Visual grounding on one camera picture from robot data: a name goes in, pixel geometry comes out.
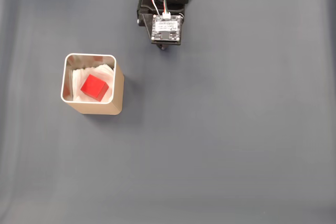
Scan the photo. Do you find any tan square metal box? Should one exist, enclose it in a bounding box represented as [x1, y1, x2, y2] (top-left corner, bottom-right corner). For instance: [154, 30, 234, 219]
[60, 53, 125, 116]

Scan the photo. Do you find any white tissue paper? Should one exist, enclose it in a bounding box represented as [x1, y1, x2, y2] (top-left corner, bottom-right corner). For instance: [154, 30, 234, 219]
[68, 62, 114, 103]

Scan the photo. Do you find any camera circuit board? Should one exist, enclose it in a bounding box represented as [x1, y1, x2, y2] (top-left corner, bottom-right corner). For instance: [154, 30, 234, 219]
[151, 13, 183, 45]

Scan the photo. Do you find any red cube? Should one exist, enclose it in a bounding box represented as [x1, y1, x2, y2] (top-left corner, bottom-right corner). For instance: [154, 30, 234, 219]
[80, 73, 110, 102]

